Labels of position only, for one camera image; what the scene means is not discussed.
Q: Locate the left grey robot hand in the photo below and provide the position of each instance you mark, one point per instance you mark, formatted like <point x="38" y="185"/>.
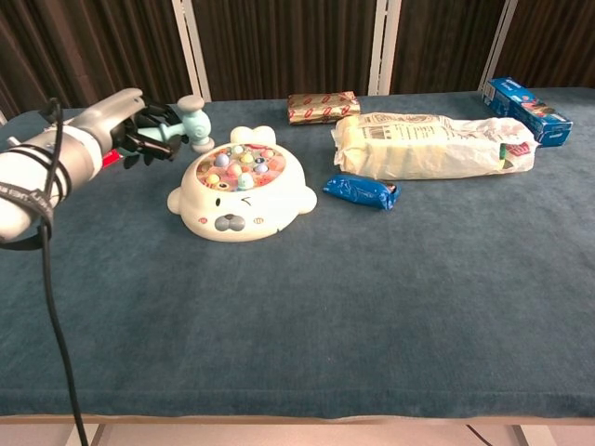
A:
<point x="109" y="116"/>

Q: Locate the mint green toy hammer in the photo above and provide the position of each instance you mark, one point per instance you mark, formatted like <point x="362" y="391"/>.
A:
<point x="195" y="125"/>

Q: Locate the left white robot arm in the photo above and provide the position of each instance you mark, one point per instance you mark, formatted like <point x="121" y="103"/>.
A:
<point x="37" y="181"/>

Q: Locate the white seal whack-a-mole toy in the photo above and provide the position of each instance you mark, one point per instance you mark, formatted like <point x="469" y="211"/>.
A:
<point x="241" y="204"/>

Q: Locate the red and green small box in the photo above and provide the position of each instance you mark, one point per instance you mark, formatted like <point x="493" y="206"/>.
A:
<point x="110" y="159"/>

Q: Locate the gold foil snack package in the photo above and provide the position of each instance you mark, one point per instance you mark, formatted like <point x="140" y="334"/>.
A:
<point x="323" y="108"/>

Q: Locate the small blue snack packet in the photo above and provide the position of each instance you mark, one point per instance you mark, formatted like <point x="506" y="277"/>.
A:
<point x="358" y="191"/>

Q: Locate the blue table cloth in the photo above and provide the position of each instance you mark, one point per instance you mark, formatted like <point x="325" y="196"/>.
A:
<point x="297" y="302"/>

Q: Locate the white plastic food bag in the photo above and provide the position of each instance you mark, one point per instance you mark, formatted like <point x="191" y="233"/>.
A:
<point x="418" y="148"/>

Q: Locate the white table leg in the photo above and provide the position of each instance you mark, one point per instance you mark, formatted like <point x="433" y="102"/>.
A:
<point x="527" y="436"/>
<point x="93" y="436"/>

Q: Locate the blue cookie box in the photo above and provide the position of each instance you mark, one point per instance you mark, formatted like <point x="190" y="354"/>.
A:
<point x="525" y="111"/>

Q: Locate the white partition post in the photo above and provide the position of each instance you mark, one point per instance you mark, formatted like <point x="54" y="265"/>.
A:
<point x="383" y="46"/>
<point x="193" y="46"/>
<point x="497" y="46"/>

